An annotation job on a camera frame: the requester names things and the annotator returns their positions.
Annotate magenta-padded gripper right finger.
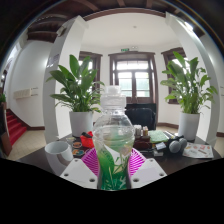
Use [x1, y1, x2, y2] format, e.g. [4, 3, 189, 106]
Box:
[128, 148, 168, 190]

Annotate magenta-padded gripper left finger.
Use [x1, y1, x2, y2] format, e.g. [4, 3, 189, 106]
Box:
[59, 148, 101, 190]

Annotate clear green-labelled drink bottle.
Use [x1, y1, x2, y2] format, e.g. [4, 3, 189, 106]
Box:
[92, 85, 136, 192]

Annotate white ceramic mug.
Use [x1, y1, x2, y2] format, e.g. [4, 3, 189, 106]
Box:
[44, 140, 75, 176]

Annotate red box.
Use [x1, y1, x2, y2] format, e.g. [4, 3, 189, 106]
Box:
[79, 131, 96, 150]

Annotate grey round microphone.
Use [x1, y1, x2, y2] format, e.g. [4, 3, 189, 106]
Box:
[168, 139, 183, 155]
[179, 137, 189, 150]

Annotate printed paper brochure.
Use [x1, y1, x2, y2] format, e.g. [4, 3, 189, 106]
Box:
[181, 142, 215, 160]

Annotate black office chair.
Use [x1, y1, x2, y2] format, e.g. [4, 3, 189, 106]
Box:
[124, 102, 158, 131]

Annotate leafy plant in white pot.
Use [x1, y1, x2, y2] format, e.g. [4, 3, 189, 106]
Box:
[46, 54, 105, 138]
[159, 51, 219, 142]

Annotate brown wooden double door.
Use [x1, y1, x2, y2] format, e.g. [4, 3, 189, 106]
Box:
[108, 51, 159, 105]

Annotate white wall radiator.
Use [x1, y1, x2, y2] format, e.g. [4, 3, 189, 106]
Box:
[13, 87, 39, 100]

